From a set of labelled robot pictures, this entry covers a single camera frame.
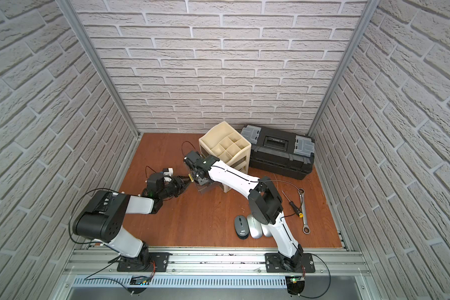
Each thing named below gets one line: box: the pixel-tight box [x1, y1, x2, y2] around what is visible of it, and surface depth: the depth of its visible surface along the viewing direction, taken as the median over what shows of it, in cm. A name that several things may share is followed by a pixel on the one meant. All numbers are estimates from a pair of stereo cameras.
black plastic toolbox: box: [240, 125, 315, 180], surface depth 94 cm
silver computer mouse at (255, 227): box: [246, 213, 263, 239], surface depth 85 cm
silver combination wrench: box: [297, 188, 311, 235], surface depth 87 cm
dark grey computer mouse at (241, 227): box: [234, 215, 250, 240], surface depth 84 cm
